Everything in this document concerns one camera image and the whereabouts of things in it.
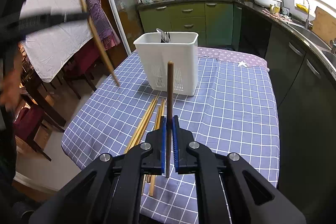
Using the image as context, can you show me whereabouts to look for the dark wooden chopstick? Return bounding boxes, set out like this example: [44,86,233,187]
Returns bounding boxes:
[166,61,174,178]

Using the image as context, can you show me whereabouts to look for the clear plastic spoon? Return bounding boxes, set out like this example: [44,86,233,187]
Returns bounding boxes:
[156,28,167,43]

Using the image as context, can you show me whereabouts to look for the black plastic fork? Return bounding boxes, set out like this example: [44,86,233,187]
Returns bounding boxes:
[165,32,171,43]

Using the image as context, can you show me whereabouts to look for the steel kitchen faucet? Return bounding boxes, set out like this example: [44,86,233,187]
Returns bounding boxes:
[296,0,310,30]

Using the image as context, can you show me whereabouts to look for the person's left hand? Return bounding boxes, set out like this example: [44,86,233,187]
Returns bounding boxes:
[1,51,22,111]

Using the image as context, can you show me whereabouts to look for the white hanging sheet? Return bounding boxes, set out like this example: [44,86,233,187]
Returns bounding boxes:
[20,0,92,83]

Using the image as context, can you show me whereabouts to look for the purple checkered apron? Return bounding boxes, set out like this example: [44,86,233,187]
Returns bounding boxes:
[86,0,121,50]

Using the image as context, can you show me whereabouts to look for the dark wooden chair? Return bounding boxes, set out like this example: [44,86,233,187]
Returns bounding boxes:
[12,43,98,162]

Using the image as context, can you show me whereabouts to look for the white plastic utensil holder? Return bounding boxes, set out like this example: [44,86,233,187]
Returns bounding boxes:
[133,31,200,97]

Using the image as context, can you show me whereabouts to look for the green lower cabinets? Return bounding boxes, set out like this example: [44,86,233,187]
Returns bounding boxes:
[138,1,234,48]

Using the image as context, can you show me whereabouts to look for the steel sink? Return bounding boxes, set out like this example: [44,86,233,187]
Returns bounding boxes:
[288,23,336,67]

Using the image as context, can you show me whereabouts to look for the wooden cutting board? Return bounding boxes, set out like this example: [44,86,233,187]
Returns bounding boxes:
[312,6,336,48]

